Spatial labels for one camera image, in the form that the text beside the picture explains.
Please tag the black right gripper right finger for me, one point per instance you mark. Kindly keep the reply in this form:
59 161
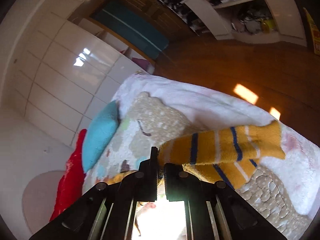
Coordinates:
183 186

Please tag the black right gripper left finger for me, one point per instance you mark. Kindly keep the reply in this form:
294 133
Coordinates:
139 186

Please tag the yellow striped knit sweater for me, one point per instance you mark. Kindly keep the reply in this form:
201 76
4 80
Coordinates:
230 154

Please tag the blue knit pillow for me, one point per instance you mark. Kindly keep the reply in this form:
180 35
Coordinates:
98 135

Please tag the red patterned blanket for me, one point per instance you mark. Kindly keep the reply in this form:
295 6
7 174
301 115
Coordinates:
69 189

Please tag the patterned quilted bedspread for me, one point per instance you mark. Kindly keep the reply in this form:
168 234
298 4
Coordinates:
152 110

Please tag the round beige headboard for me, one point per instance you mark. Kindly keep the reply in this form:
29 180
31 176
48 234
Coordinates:
39 198

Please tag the white glossy wardrobe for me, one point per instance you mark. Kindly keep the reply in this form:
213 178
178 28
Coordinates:
66 72

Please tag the white shelf unit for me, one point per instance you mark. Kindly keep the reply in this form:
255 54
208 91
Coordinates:
251 21

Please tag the brown wooden door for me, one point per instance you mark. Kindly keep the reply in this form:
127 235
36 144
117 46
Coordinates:
161 17

